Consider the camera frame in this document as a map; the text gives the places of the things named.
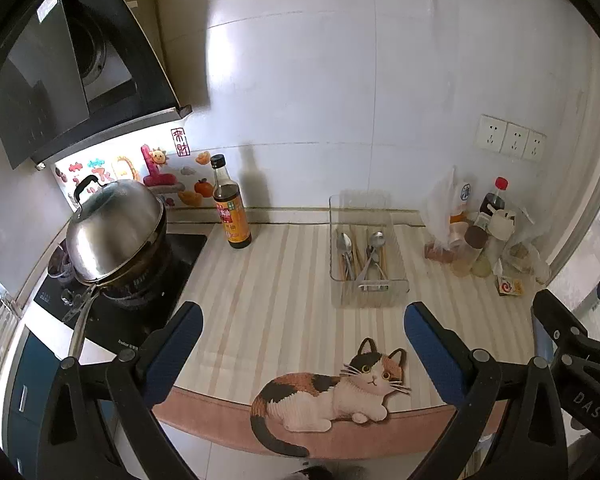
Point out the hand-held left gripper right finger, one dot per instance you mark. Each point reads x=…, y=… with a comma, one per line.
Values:
x=430, y=355

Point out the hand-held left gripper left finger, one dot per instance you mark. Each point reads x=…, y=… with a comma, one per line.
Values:
x=176, y=355

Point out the clear plastic utensil container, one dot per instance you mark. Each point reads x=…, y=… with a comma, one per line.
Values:
x=397, y=275

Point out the wooden chopstick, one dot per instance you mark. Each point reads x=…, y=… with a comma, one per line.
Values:
x=384, y=262

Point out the medium metal spoon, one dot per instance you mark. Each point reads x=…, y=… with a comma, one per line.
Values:
x=377, y=238

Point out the large metal spoon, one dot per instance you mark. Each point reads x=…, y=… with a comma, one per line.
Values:
x=343, y=243

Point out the small box red swirl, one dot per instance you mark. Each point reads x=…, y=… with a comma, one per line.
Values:
x=510, y=286

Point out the clear plastic bag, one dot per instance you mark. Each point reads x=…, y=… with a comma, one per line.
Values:
x=527, y=250

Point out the steel lidded wok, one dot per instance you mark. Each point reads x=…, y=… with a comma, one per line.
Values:
x=130, y=282

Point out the clear jar yellow contents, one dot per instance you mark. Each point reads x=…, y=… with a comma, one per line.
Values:
x=481, y=266

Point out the black gas stove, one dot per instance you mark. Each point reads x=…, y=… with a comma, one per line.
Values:
x=182, y=260

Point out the jar with brown lid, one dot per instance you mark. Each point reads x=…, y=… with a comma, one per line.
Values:
x=476, y=237

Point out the steel wok lid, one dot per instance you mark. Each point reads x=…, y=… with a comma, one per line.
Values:
x=115, y=230

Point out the dark bottle red cap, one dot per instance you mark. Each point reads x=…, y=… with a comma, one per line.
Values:
x=495, y=200

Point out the white plastic bag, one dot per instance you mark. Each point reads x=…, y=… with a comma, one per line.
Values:
x=440, y=210

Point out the blue cabinet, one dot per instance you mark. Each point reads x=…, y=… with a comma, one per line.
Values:
x=30, y=360

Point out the dark sauce bottle orange label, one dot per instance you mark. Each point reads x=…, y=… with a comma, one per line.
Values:
x=232, y=220

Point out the black range hood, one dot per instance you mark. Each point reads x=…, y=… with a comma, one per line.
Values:
x=30, y=85

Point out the white wall socket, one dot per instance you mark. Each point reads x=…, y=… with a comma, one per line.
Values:
x=515, y=140
x=491, y=132
x=535, y=146

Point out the colourful wall stickers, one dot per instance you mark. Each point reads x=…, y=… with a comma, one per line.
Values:
x=155, y=170

